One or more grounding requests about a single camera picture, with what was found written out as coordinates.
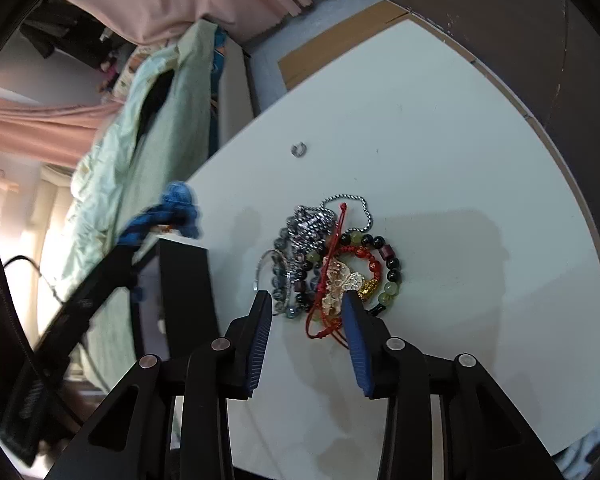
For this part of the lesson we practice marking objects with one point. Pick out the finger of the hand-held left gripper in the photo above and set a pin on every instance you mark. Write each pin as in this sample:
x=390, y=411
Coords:
x=180, y=202

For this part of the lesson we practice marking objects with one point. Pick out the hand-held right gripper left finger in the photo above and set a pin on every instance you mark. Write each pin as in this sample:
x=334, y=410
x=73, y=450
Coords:
x=257, y=347

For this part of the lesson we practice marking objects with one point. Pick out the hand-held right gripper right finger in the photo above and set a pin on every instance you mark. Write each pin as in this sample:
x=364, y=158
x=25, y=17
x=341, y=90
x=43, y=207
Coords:
x=357, y=352

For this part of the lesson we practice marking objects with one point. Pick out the gold butterfly pendant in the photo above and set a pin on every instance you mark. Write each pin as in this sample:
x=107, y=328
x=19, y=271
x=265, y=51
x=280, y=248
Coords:
x=340, y=277

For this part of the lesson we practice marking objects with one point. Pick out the thin silver bangle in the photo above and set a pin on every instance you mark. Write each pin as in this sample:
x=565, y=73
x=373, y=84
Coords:
x=259, y=266

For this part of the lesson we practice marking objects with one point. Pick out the black jewelry box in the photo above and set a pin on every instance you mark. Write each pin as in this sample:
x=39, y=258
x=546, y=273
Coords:
x=185, y=300

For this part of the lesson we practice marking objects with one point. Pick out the light green duvet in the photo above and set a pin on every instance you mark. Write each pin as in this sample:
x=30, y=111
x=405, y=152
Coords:
x=115, y=160

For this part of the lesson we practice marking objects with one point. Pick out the bed with green sheet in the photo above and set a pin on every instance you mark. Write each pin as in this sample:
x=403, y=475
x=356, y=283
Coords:
x=195, y=125

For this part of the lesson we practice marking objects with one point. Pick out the black garment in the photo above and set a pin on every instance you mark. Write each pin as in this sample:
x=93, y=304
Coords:
x=155, y=100

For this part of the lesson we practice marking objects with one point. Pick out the printed pillow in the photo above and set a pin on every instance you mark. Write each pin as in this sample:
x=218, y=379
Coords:
x=130, y=70

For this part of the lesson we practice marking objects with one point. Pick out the pile of stuffed toys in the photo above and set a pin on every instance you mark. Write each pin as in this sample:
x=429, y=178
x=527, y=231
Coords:
x=111, y=72

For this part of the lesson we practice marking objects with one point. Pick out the gathered pink curtain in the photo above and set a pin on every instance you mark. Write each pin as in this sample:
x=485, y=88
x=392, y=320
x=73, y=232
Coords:
x=30, y=125

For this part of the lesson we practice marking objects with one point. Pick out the brown cardboard sheet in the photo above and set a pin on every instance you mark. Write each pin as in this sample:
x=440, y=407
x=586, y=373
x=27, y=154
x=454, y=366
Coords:
x=330, y=55

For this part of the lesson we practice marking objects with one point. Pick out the hanging dark clothes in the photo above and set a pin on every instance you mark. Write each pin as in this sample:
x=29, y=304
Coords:
x=55, y=30

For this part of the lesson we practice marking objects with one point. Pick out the white shoe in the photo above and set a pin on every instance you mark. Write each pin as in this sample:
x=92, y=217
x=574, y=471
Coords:
x=580, y=455

